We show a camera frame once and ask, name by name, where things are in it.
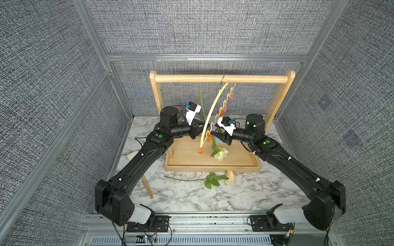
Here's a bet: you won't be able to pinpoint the peach rose with stem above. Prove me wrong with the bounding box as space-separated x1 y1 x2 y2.
164 170 235 189

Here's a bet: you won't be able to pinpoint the yellow wavy clothes hanger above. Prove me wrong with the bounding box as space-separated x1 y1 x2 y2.
199 74 237 149

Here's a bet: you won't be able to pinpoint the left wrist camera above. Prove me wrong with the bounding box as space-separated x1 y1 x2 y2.
186 101 202 126

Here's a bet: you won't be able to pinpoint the cream rose with stem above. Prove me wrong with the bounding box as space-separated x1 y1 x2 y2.
199 92 229 162

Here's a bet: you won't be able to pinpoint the white patterned plate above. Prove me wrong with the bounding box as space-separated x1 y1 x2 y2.
178 113 205 124

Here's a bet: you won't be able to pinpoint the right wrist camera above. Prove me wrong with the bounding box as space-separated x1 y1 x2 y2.
217 116 236 136

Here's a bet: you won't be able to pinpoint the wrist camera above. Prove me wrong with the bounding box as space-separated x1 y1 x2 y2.
217 116 236 136
186 101 202 126

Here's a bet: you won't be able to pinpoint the wooden stick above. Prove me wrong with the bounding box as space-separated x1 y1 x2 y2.
142 175 153 199

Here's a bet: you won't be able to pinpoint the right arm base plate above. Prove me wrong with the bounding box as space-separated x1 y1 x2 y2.
248 215 292 232

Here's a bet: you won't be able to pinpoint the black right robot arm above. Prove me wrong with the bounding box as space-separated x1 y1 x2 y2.
211 114 346 231

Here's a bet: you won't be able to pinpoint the white paper piece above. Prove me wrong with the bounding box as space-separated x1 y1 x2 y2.
126 151 138 161

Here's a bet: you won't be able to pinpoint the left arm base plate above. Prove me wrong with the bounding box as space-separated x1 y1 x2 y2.
126 216 170 233

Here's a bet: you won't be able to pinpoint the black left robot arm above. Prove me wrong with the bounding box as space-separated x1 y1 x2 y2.
95 106 205 226

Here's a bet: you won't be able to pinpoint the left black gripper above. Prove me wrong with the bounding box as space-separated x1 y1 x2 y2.
169 119 209 140

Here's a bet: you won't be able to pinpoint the wooden clothes rack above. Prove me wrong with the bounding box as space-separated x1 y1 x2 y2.
149 70 296 173

